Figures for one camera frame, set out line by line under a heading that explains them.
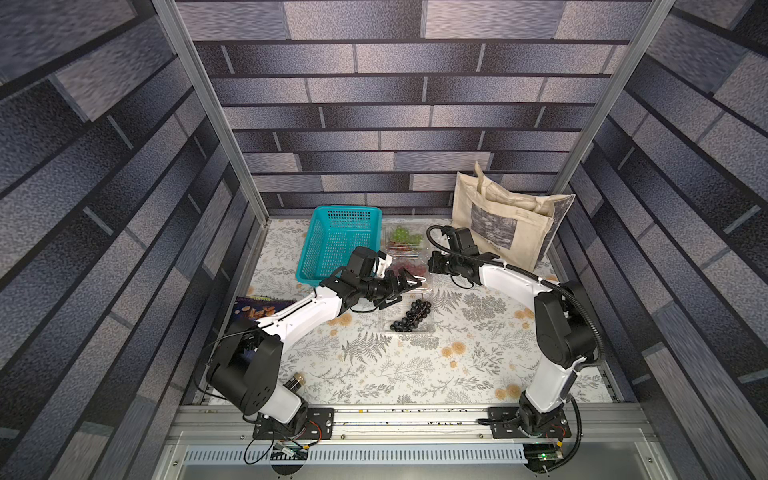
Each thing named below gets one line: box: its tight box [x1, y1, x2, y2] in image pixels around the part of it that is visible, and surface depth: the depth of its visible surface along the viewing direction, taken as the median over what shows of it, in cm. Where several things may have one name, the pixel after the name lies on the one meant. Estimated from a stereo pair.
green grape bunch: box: [392, 225, 423, 246], surface depth 109 cm
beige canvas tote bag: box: [452, 161, 576, 271], surface depth 95 cm
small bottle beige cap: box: [288, 372, 305, 390], surface depth 79 cm
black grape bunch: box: [390, 299, 431, 332], surface depth 90 cm
